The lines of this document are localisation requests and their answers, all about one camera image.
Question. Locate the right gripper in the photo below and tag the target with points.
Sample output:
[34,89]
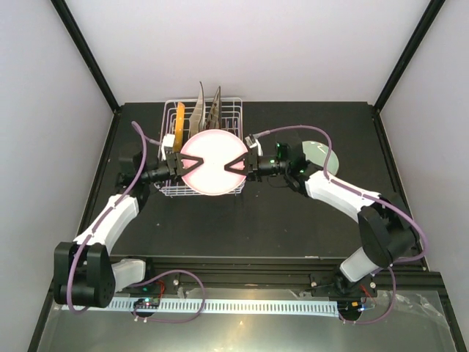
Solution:
[250,169]

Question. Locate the white slotted cable duct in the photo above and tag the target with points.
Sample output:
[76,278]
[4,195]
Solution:
[226,306]

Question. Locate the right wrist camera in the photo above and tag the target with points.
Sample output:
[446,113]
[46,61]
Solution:
[253,145]

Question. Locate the white wire dish rack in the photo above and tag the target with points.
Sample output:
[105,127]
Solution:
[231,121]

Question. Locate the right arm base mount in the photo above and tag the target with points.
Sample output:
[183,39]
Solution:
[335,285]

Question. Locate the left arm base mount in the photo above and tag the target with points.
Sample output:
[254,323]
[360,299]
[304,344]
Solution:
[163,283]

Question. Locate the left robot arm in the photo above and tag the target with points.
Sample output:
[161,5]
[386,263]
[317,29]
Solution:
[83,273]

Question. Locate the right black frame post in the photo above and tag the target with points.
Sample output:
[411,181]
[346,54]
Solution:
[416,38]

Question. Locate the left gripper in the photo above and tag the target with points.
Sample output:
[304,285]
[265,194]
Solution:
[176,167]

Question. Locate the white square plate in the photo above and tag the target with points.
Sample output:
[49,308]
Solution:
[197,116]

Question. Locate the green floral plate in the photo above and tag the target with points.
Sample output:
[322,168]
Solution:
[316,153]

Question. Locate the left black frame post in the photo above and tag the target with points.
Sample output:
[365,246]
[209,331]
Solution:
[73,29]

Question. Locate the orange dotted scalloped plate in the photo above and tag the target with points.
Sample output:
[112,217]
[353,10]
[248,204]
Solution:
[178,127]

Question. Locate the black frame post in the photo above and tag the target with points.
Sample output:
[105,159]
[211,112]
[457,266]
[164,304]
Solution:
[73,29]
[416,38]

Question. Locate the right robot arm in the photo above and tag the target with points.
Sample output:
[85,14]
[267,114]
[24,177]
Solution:
[383,222]

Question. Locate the pink round plate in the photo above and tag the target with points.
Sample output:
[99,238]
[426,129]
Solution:
[217,148]

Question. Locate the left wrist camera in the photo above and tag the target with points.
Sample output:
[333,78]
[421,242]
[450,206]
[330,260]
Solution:
[166,146]

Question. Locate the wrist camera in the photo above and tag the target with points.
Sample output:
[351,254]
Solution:
[253,145]
[166,146]

